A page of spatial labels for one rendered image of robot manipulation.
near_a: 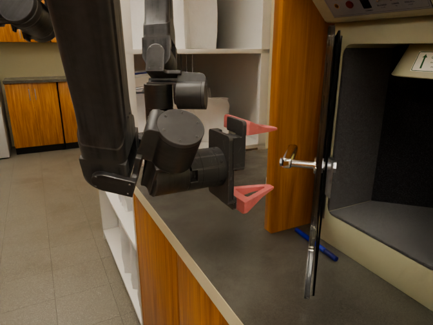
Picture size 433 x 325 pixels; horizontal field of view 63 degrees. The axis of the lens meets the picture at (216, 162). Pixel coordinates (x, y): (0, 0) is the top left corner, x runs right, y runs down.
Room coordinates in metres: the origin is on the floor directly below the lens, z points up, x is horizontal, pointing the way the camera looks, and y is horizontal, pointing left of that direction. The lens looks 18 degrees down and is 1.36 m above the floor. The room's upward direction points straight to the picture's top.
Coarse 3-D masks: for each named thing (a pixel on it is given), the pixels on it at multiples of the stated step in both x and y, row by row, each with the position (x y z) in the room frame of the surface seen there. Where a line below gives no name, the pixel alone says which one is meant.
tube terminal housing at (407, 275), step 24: (336, 24) 0.75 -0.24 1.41; (360, 24) 0.70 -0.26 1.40; (384, 24) 0.65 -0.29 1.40; (408, 24) 0.61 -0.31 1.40; (432, 24) 0.57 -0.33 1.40; (336, 96) 0.73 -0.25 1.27; (336, 240) 0.70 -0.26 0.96; (360, 240) 0.64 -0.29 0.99; (384, 264) 0.59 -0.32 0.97; (408, 264) 0.55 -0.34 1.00; (408, 288) 0.54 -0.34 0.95; (432, 288) 0.50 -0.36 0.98
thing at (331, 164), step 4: (328, 160) 0.50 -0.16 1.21; (332, 160) 0.49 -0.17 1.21; (324, 164) 0.49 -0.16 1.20; (328, 164) 0.49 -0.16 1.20; (332, 164) 0.48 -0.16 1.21; (324, 168) 0.49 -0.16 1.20; (328, 168) 0.49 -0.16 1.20; (332, 168) 0.48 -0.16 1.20; (328, 172) 0.49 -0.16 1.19; (332, 172) 0.48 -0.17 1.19; (328, 176) 0.49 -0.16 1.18; (328, 180) 0.49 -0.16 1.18; (328, 184) 0.49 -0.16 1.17; (328, 188) 0.49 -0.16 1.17; (328, 192) 0.48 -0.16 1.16; (328, 196) 0.48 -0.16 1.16
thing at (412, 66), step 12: (408, 48) 0.66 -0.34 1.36; (420, 48) 0.62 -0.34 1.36; (432, 48) 0.60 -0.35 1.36; (408, 60) 0.63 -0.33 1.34; (420, 60) 0.61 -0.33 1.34; (432, 60) 0.59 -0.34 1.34; (396, 72) 0.65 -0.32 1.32; (408, 72) 0.62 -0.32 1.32; (420, 72) 0.60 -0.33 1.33; (432, 72) 0.58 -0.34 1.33
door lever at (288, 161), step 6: (294, 144) 0.58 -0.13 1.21; (288, 150) 0.55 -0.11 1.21; (294, 150) 0.55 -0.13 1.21; (288, 156) 0.51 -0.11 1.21; (294, 156) 0.54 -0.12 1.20; (282, 162) 0.50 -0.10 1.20; (288, 162) 0.50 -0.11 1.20; (294, 162) 0.50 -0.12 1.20; (300, 162) 0.50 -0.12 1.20; (306, 162) 0.50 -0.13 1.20; (312, 162) 0.49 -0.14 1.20; (312, 168) 0.49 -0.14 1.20
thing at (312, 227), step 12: (324, 72) 0.45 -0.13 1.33; (324, 84) 0.45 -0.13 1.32; (324, 96) 0.45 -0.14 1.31; (324, 108) 0.45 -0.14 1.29; (324, 120) 0.45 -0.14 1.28; (324, 132) 0.45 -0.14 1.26; (312, 204) 0.45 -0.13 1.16; (312, 216) 0.45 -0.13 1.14; (312, 228) 0.45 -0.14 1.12; (312, 240) 0.45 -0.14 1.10; (312, 252) 0.45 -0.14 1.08; (312, 264) 0.45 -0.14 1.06
